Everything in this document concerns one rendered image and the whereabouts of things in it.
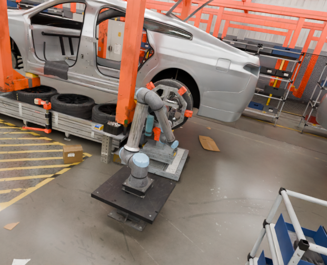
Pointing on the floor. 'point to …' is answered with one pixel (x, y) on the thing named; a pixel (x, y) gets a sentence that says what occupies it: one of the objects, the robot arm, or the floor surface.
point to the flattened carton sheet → (208, 143)
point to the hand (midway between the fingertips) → (172, 116)
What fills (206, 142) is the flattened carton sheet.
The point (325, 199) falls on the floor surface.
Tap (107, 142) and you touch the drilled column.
